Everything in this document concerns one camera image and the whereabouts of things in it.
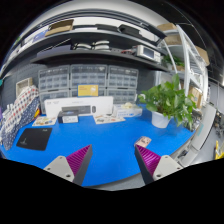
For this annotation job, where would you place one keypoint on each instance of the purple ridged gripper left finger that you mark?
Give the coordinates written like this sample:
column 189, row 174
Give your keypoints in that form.
column 73, row 167

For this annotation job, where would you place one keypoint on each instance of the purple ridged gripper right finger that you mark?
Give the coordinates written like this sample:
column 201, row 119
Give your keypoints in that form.
column 154, row 167

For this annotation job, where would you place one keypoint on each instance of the black mouse pad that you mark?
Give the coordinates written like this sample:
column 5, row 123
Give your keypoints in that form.
column 34, row 138

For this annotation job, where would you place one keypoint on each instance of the white plant pot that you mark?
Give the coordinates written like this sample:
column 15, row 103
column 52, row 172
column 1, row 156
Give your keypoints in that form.
column 159, row 120

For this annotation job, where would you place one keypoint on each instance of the small black white box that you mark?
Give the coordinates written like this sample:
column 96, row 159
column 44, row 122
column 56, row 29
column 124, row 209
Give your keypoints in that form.
column 67, row 117

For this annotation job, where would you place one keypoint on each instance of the illustrated card centre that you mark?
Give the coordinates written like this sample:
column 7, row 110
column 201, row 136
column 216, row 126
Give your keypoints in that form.
column 106, row 119

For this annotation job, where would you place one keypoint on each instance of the illustrated card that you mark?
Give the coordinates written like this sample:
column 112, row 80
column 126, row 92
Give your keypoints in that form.
column 44, row 121
column 106, row 119

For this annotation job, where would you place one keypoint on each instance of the illustrated card left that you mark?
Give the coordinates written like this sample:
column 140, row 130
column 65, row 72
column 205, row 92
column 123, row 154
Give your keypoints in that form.
column 44, row 121

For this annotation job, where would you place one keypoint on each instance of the white tissue box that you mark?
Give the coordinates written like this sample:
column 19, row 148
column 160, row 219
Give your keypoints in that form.
column 126, row 110

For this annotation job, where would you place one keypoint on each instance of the white keyboard box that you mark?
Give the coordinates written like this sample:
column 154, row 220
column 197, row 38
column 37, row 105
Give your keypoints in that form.
column 85, row 106

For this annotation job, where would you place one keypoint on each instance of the green potted plant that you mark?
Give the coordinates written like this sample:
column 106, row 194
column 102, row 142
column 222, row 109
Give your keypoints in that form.
column 168, row 99

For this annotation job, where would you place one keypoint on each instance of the checkered fabric bag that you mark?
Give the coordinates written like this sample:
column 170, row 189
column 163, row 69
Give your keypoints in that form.
column 21, row 114

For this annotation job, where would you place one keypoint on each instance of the yellow label card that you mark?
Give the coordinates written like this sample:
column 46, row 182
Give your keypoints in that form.
column 87, row 90

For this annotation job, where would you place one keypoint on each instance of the grey drawer cabinet left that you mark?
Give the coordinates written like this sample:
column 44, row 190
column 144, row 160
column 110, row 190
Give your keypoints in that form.
column 54, row 82

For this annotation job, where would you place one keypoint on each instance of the grey drawer cabinet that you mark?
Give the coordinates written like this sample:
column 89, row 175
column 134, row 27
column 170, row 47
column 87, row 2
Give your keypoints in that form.
column 122, row 84
column 54, row 82
column 83, row 74

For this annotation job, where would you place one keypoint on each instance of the grey drawer cabinet right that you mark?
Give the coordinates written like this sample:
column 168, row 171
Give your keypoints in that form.
column 122, row 84

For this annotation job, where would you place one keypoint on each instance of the grey drawer cabinet middle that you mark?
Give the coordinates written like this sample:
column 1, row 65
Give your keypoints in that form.
column 83, row 74

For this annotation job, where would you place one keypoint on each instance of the wooden framed box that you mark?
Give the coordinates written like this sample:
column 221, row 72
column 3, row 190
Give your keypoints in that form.
column 23, row 84

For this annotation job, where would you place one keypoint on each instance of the white metal rack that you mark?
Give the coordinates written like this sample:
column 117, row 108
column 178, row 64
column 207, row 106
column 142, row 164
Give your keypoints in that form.
column 178, row 44

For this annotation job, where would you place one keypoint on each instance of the white electronic instrument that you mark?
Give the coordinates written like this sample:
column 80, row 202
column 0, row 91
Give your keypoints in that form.
column 148, row 53

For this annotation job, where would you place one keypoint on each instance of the cardboard box top shelf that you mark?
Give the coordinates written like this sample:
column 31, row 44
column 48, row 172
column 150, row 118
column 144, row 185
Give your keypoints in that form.
column 58, row 27

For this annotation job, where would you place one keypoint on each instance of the dark lower wall shelf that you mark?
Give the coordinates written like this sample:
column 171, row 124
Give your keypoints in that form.
column 96, row 57

